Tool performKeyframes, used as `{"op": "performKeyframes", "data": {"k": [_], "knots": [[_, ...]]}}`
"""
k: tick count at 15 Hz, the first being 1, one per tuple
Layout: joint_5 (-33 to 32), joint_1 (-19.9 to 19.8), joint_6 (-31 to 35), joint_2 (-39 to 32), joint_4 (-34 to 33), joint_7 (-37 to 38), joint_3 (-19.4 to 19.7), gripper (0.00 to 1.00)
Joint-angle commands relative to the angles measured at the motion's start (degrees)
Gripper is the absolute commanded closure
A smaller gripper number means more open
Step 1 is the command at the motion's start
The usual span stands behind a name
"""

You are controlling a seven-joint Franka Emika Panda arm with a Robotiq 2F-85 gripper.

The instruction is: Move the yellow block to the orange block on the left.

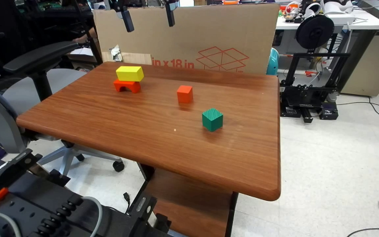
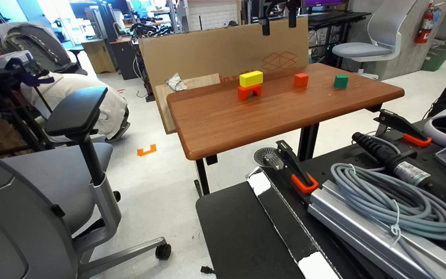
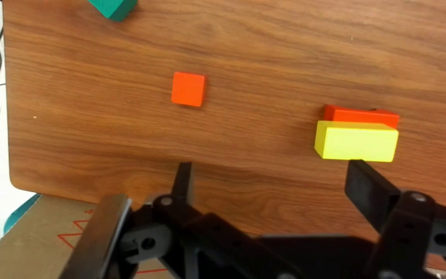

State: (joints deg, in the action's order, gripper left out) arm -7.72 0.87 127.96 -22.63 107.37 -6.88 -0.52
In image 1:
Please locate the white table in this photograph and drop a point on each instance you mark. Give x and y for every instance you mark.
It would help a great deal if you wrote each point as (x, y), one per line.
(334, 19)

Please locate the teal chair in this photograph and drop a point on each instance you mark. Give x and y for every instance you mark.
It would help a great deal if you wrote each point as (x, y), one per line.
(273, 62)

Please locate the green cube block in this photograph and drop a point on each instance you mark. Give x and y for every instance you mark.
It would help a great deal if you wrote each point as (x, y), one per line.
(212, 119)

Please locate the black 3D printer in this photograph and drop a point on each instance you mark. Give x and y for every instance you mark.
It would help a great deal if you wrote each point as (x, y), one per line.
(311, 89)

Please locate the orange cube block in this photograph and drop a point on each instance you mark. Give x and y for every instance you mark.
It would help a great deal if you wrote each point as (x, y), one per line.
(185, 94)

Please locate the black filament spool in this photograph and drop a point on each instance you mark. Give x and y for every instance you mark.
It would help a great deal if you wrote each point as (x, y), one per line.
(315, 31)

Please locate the yellow rectangular block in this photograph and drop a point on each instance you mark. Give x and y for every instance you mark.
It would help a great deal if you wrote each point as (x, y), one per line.
(129, 73)

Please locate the orange arch block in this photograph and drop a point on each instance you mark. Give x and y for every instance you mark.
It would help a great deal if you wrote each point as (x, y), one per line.
(127, 85)

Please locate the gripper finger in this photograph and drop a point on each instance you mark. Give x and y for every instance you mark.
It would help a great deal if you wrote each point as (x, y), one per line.
(127, 19)
(170, 15)

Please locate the beige cabinet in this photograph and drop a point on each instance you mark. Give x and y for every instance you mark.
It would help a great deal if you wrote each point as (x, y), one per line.
(372, 62)

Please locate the grey office chair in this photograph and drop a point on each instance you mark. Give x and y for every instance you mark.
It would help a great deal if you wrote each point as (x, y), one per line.
(28, 98)

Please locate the large cardboard sheet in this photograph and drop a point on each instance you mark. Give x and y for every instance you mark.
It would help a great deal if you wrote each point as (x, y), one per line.
(189, 36)

